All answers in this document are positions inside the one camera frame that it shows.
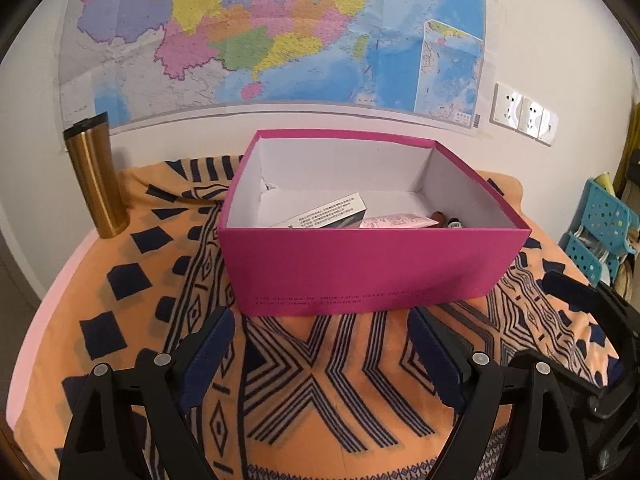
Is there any white blue medicine box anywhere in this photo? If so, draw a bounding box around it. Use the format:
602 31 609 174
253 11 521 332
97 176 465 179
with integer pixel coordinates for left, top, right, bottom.
274 193 367 229

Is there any pink tube white cap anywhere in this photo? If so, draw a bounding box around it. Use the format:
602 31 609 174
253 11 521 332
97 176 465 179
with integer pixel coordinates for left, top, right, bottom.
359 214 440 229

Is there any orange patterned tablecloth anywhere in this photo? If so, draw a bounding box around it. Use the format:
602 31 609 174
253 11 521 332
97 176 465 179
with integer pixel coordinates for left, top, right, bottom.
6 156 620 479

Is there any magenta cardboard box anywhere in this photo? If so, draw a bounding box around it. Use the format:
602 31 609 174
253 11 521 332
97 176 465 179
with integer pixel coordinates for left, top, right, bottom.
217 129 529 316

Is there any gold steel tumbler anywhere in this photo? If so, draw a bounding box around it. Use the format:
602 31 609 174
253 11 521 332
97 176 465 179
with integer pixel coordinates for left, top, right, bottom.
63 112 129 238

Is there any white wall switch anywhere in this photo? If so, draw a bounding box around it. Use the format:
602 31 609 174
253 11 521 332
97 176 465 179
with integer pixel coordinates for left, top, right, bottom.
518 96 559 146

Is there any white wall socket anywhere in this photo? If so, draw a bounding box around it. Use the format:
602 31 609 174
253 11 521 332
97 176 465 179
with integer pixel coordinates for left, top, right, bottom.
489 82 523 130

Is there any colourful wall map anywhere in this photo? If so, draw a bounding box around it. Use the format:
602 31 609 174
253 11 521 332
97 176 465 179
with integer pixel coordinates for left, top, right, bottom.
58 0 487 129

